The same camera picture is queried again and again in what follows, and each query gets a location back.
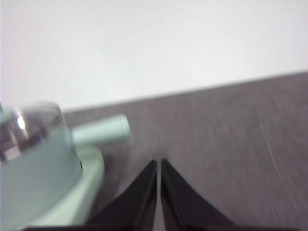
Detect mint green breakfast maker base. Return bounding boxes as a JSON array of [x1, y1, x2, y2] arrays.
[[21, 146, 106, 230]]

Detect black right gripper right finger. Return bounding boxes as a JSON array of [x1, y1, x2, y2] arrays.
[[160, 157, 235, 231]]

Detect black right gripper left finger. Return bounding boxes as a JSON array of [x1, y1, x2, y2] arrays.
[[88, 159, 158, 228]]

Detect mint green pot with handle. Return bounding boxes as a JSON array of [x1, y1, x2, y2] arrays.
[[0, 115, 130, 224]]

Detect glass lid with green knob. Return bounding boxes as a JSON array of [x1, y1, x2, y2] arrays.
[[0, 101, 64, 161]]

